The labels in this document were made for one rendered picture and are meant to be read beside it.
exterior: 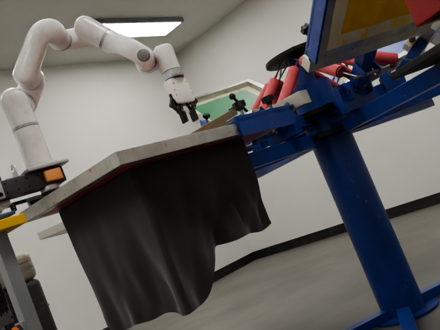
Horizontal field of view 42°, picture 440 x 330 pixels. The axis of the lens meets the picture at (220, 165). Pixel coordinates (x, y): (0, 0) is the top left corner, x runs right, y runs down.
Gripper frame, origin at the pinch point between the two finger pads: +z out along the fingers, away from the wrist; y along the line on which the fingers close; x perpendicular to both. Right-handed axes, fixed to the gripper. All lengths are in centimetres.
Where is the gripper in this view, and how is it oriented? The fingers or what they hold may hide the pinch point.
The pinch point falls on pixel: (188, 116)
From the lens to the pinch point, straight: 210.8
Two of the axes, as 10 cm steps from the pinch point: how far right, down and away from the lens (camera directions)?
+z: 3.7, 9.3, -0.8
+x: 6.7, -3.2, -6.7
